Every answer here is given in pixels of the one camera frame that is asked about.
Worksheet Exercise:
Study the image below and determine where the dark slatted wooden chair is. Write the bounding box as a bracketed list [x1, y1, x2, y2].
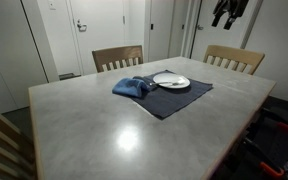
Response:
[0, 104, 38, 180]

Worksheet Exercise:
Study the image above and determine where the orange handled bar clamp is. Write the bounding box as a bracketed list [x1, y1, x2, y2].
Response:
[259, 161, 286, 178]

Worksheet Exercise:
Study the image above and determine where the light wooden chair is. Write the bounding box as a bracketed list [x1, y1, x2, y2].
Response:
[202, 44, 266, 76]

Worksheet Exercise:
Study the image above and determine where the white wall light switch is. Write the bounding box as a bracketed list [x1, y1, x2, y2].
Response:
[47, 0, 57, 11]

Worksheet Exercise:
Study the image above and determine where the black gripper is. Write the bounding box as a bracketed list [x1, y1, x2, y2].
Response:
[211, 0, 251, 31]

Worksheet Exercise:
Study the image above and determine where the brown wooden chair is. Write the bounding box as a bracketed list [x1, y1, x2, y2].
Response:
[91, 44, 145, 74]

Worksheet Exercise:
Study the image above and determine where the dark blue cloth placemat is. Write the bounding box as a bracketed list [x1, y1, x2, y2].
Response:
[130, 69, 214, 121]

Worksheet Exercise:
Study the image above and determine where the silver metal fork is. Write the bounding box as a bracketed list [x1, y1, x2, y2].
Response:
[155, 79, 186, 87]

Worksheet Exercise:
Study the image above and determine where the blue microfibre towel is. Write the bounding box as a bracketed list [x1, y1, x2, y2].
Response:
[111, 77, 151, 99]

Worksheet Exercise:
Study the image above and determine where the red handled bar clamp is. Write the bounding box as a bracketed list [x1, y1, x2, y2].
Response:
[276, 121, 288, 135]

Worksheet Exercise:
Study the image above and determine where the white round plate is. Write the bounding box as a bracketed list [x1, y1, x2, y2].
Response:
[152, 72, 191, 90]

